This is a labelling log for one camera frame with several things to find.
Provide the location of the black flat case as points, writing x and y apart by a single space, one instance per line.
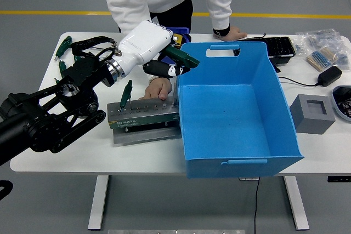
282 47

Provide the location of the black table control panel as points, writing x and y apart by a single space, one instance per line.
338 179

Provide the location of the person's left forearm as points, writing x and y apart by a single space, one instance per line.
219 12

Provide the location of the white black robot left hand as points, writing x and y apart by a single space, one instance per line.
145 42

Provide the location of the black power adapter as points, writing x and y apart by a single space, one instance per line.
329 76

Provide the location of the grey green hex key holder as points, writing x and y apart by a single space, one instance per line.
137 121

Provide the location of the person's left hand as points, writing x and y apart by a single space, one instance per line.
236 34

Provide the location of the grey cube with recess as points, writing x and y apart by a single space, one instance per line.
301 119

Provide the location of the black smartwatch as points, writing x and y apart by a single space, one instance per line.
222 31

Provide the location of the beige component strip pack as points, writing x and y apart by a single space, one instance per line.
322 59

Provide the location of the person's right hand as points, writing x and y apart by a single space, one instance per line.
157 88

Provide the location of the dark blue plastic bin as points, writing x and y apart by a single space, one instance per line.
181 29

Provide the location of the round grey tray with parts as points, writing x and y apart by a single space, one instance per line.
344 94

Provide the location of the light blue plastic box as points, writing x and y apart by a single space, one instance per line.
225 119

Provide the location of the yellow tape measure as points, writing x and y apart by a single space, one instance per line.
178 39

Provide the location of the white table leg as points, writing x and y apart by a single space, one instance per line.
97 204
297 204

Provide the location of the clear bag of blue parts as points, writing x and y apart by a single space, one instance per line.
344 58
323 38

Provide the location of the person's right forearm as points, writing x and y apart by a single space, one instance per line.
126 17

